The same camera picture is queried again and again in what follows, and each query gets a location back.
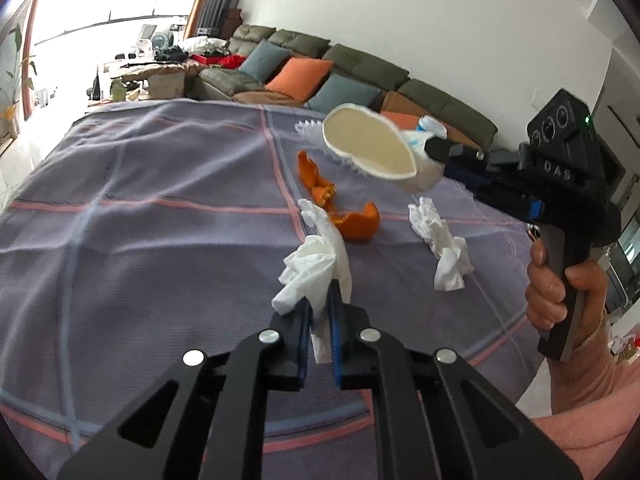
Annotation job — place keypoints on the cluttered coffee table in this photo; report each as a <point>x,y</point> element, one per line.
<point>120,91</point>

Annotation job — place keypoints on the blue sofa cushion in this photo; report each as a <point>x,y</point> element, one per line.
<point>345,92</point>
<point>262,60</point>

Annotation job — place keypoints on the person's right forearm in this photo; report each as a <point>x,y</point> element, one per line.
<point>590,385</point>

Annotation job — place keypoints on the person's right hand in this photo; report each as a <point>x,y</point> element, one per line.
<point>542,290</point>

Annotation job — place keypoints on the grey plaid blanket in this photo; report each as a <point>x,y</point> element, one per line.
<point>150,210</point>

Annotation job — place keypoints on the large window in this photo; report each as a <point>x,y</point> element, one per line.
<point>100,0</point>

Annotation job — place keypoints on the round floor fan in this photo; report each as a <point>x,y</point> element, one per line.
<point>161,40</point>

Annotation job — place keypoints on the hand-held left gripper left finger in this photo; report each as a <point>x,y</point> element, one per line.
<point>302,345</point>

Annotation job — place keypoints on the orange sofa cushion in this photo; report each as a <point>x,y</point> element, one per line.
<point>300,80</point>
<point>407,120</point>

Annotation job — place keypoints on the pile of clothes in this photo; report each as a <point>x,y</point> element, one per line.
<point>210,52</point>

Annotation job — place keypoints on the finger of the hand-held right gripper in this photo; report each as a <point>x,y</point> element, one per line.
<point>442,149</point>
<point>475,175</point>

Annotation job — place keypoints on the green sectional sofa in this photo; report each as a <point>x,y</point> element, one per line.
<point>365,60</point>

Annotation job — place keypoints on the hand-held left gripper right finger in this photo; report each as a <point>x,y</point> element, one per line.
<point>336,345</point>

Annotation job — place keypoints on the white office chair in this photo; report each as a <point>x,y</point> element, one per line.
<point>145,37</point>

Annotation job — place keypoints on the brown ottoman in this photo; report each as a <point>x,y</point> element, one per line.
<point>150,67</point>

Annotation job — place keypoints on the orange peel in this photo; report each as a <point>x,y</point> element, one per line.
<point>324,194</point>
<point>306,167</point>
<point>357,225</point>

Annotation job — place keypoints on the dark wooden cabinet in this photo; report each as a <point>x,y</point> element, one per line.
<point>234,20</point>

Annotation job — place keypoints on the brown sofa cushion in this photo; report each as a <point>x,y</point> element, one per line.
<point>400,102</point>

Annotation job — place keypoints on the brown seat pad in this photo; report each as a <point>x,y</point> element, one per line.
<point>265,97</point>

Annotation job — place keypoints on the white tissue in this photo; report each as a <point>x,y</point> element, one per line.
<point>445,250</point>
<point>315,265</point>

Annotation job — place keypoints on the cream paper bowl blue dots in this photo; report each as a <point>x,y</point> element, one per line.
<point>365,142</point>

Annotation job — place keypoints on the tall leafy plant yellow pot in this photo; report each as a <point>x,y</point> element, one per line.
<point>15,75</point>

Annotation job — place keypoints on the blue white lidded paper cup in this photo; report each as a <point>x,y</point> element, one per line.
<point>432,125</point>

